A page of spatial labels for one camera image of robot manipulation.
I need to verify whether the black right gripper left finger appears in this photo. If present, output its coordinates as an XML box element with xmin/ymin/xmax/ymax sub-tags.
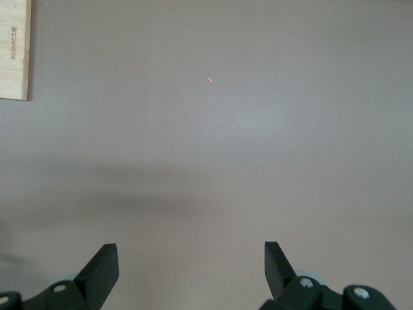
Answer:
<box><xmin>0</xmin><ymin>243</ymin><xmax>120</xmax><ymax>310</ymax></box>

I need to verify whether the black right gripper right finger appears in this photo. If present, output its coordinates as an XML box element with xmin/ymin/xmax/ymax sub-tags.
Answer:
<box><xmin>260</xmin><ymin>240</ymin><xmax>398</xmax><ymax>310</ymax></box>

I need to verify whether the bamboo cutting board metal handle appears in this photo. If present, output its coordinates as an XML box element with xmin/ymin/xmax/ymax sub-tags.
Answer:
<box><xmin>0</xmin><ymin>0</ymin><xmax>34</xmax><ymax>102</ymax></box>

